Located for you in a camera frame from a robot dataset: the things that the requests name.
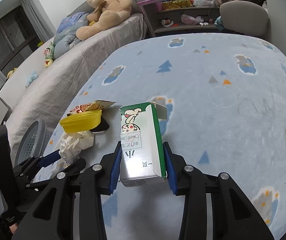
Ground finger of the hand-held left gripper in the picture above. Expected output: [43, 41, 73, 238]
[36, 149, 61, 168]
[63, 158, 87, 178]

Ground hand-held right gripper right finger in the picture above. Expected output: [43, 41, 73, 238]
[163, 141, 275, 240]

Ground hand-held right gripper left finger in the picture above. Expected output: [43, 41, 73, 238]
[21, 141, 123, 240]

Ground white paper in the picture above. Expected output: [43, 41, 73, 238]
[58, 130, 95, 165]

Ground grey perforated plastic basket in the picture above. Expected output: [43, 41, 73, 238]
[14, 119, 47, 167]

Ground white and green carton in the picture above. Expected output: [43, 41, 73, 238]
[119, 102, 169, 188]

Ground yellow plastic lid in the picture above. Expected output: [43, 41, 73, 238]
[59, 109, 103, 133]

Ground printed snack wrapper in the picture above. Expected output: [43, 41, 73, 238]
[67, 100, 118, 117]

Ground black plastic piece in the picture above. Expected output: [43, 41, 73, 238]
[90, 119, 110, 132]

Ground light blue plush toy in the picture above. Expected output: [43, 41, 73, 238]
[26, 70, 38, 87]

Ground bed with checked cover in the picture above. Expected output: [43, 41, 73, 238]
[1, 0, 148, 155]

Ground green and pink plush doll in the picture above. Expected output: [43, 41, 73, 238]
[44, 42, 56, 60]

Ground folded blue quilt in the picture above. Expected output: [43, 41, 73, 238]
[53, 27, 83, 59]

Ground dark window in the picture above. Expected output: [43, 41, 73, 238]
[0, 5, 42, 92]

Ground blue printed pillow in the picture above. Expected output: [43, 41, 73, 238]
[56, 12, 87, 33]

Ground grey nightstand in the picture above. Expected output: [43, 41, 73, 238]
[143, 12, 156, 39]

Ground grey shelf unit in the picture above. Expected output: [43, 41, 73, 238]
[143, 0, 231, 38]

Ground pink plastic bag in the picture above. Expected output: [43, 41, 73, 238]
[181, 14, 203, 25]

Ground blue cloth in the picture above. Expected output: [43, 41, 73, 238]
[214, 16, 225, 32]

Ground large tan teddy bear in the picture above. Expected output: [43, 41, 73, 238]
[76, 0, 133, 41]

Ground purple storage box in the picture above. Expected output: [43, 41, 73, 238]
[136, 0, 163, 14]

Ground gold foil packets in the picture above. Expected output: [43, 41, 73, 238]
[162, 0, 193, 9]

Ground grey chair back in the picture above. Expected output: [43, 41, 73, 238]
[219, 1, 269, 37]

